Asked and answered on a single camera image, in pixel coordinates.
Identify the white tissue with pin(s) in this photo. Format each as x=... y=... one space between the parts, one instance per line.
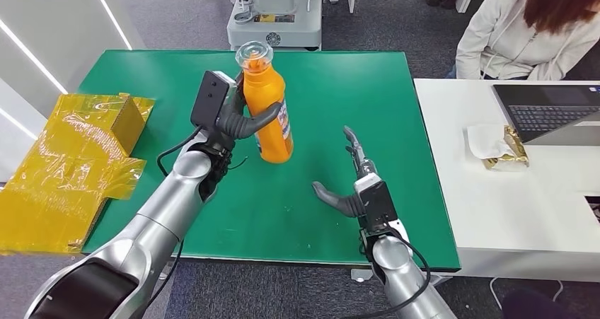
x=485 y=141

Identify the person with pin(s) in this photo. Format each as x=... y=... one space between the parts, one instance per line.
x=506 y=35

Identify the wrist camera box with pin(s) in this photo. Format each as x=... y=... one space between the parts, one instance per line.
x=377 y=204
x=208 y=101

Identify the orange plastic bottle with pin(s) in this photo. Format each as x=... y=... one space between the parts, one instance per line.
x=267 y=96

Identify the gold foil wrapper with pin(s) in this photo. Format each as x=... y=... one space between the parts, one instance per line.
x=518 y=150

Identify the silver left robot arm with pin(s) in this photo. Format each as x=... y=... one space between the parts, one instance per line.
x=159 y=218

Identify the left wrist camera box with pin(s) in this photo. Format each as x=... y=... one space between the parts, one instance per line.
x=208 y=101

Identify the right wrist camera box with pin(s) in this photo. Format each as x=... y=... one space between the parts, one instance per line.
x=377 y=204

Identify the grey machine base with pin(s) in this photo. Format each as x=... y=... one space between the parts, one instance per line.
x=290 y=31

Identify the dark grey laptop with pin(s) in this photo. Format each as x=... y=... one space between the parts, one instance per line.
x=539 y=106

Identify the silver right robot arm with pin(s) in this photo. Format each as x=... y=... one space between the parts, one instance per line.
x=398 y=274

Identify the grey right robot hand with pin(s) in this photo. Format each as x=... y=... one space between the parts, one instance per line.
x=344 y=204

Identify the white desk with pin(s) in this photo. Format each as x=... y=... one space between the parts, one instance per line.
x=515 y=214

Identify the green table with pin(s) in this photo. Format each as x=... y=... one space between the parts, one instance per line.
x=351 y=96

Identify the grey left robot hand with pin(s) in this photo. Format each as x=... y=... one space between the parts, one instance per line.
x=239 y=127

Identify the yellow taped cardboard box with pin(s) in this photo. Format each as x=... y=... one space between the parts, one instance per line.
x=61 y=176

